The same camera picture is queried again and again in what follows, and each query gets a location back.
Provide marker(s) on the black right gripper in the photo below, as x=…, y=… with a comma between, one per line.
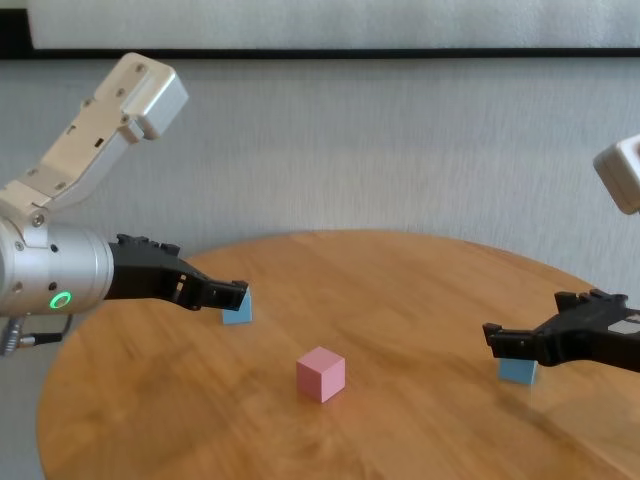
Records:
x=590, y=335

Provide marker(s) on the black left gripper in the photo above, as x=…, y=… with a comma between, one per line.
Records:
x=150, y=275

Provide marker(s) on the blue cube block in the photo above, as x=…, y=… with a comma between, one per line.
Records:
x=243, y=316
x=517, y=372

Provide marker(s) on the pink cube block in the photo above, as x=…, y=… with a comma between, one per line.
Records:
x=320, y=375

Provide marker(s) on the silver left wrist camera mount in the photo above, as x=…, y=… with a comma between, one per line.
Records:
x=100, y=130

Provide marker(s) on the white foam wall panel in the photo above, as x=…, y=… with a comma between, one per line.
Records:
x=320, y=25

